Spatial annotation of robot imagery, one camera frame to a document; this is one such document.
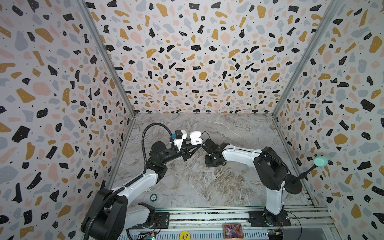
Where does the black corrugated cable conduit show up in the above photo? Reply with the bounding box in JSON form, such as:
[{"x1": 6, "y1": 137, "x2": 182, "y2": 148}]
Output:
[{"x1": 82, "y1": 122, "x2": 173, "y2": 240}]

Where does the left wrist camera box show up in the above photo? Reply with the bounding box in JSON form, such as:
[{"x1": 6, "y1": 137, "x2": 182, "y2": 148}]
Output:
[{"x1": 170, "y1": 130, "x2": 187, "y2": 151}]

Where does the teal ring poker chip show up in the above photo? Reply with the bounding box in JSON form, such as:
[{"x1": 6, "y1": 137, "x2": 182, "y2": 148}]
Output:
[{"x1": 150, "y1": 194, "x2": 158, "y2": 202}]

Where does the white earbud case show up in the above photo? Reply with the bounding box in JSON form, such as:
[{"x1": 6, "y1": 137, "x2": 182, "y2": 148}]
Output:
[{"x1": 190, "y1": 131, "x2": 203, "y2": 146}]

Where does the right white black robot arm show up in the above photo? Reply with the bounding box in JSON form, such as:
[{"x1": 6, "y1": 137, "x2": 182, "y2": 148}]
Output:
[{"x1": 202, "y1": 139, "x2": 289, "y2": 217}]

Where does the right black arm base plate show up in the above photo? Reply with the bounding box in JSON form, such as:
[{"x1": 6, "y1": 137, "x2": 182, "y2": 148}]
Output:
[{"x1": 248, "y1": 209, "x2": 291, "y2": 227}]

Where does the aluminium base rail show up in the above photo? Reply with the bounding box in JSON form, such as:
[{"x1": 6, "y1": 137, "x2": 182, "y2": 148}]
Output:
[{"x1": 80, "y1": 206, "x2": 340, "y2": 240}]

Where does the pink square card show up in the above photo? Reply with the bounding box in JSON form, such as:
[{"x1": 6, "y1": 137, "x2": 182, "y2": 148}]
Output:
[{"x1": 223, "y1": 224, "x2": 244, "y2": 240}]

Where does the yellow round sticker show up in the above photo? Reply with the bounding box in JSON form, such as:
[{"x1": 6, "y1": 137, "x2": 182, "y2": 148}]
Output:
[{"x1": 179, "y1": 231, "x2": 192, "y2": 240}]

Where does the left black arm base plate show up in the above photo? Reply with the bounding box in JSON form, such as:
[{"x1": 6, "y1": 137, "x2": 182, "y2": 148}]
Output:
[{"x1": 130, "y1": 212, "x2": 170, "y2": 231}]

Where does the mint green microphone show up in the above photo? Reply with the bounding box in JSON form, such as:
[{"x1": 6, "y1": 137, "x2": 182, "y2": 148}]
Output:
[{"x1": 284, "y1": 156, "x2": 331, "y2": 195}]

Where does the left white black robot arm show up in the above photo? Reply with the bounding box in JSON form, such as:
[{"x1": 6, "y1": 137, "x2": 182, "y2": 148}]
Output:
[{"x1": 81, "y1": 138, "x2": 203, "y2": 240}]

